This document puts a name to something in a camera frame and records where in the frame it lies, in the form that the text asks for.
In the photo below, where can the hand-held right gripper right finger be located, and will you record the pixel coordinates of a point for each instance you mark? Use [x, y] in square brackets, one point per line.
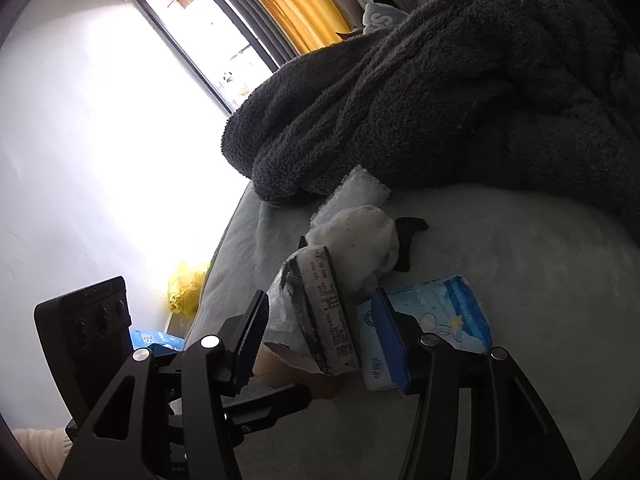
[387, 342]

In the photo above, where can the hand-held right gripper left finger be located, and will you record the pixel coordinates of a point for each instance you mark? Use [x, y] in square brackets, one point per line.
[252, 332]

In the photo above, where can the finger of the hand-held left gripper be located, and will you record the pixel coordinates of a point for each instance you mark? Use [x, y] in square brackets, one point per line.
[280, 402]

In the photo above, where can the grey printed plastic wrapper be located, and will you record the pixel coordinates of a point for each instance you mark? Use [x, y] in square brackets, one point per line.
[312, 310]

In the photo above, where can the black plastic hook piece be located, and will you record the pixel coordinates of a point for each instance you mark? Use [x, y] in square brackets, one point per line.
[407, 240]

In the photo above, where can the clear bubble wrap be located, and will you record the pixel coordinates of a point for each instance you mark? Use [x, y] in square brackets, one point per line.
[357, 192]

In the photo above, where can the beige soft object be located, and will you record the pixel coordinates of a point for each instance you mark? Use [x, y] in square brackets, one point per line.
[310, 382]

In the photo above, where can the blue tissue packet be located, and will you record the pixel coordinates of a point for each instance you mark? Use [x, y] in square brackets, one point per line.
[450, 320]

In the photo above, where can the dark box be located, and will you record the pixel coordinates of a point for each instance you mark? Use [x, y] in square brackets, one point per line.
[180, 325]

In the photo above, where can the blue cardboard box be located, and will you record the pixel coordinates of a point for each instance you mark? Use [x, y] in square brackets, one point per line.
[155, 342]

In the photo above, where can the yellow plastic bag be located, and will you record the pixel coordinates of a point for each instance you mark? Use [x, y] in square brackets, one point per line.
[185, 285]

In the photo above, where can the white plush toy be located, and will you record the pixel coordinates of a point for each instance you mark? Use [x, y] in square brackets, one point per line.
[357, 242]

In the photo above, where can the bed with light sheet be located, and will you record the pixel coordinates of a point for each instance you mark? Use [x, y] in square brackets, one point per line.
[500, 270]

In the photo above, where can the grey fleece blanket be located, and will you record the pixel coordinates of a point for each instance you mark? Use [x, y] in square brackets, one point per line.
[450, 100]

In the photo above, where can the grey curtain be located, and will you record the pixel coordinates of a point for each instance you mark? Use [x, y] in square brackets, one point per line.
[250, 10]

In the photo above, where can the light blue bedding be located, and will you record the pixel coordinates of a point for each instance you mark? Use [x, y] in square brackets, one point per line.
[382, 17]

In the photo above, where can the yellow curtain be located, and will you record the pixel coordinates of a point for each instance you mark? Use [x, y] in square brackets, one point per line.
[295, 0]

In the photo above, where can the window with dark frame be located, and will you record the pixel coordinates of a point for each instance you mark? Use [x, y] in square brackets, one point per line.
[210, 35]

